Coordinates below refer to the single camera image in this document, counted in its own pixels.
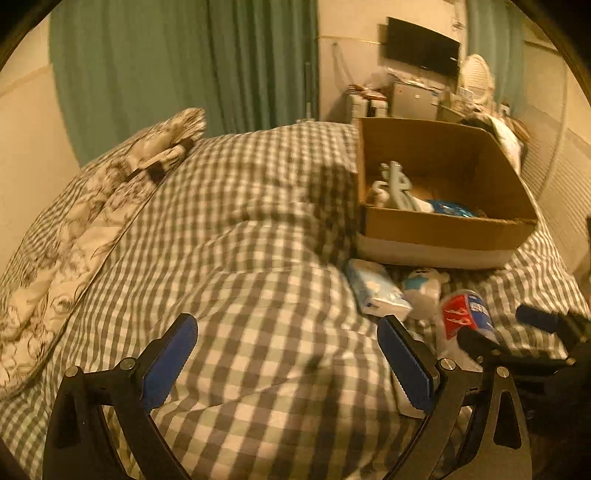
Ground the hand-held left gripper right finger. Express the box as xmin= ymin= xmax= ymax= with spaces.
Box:
xmin=377 ymin=315 xmax=533 ymax=480

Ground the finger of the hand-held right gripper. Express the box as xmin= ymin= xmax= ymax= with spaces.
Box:
xmin=457 ymin=327 xmax=568 ymax=376
xmin=516 ymin=304 xmax=573 ymax=335

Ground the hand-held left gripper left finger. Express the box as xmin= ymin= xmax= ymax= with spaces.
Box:
xmin=44 ymin=313 xmax=199 ymax=480

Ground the plastic bottle red blue label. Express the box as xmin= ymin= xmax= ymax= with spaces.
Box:
xmin=436 ymin=289 xmax=500 ymax=371

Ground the brown cardboard box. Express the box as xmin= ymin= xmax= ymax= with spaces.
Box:
xmin=355 ymin=117 xmax=539 ymax=271

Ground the white plush toy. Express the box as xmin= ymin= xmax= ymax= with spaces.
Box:
xmin=400 ymin=267 xmax=451 ymax=320

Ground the white blue tissue packet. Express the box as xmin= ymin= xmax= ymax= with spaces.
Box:
xmin=346 ymin=258 xmax=414 ymax=320

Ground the grey white checkered blanket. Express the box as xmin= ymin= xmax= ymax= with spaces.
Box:
xmin=0 ymin=122 xmax=591 ymax=480

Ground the blue plastic packet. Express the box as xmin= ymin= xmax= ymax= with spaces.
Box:
xmin=427 ymin=198 xmax=477 ymax=219

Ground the floral print pillow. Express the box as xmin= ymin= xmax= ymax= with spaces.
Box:
xmin=0 ymin=107 xmax=208 ymax=400

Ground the white slatted door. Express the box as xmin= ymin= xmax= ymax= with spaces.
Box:
xmin=521 ymin=44 xmax=591 ymax=278

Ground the grey white plastic toy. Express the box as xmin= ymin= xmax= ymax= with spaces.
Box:
xmin=369 ymin=161 xmax=428 ymax=211

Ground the white electric fan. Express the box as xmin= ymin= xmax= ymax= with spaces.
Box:
xmin=457 ymin=54 xmax=498 ymax=110

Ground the small grey fridge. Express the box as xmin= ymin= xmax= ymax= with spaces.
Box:
xmin=391 ymin=80 xmax=442 ymax=120

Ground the white low cabinet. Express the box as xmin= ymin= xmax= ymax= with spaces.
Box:
xmin=348 ymin=94 xmax=389 ymax=123

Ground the green curtain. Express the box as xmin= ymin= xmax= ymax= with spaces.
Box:
xmin=466 ymin=0 xmax=528 ymax=117
xmin=48 ymin=0 xmax=321 ymax=167

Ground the black wall television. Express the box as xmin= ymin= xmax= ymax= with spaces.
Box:
xmin=384 ymin=17 xmax=462 ymax=77

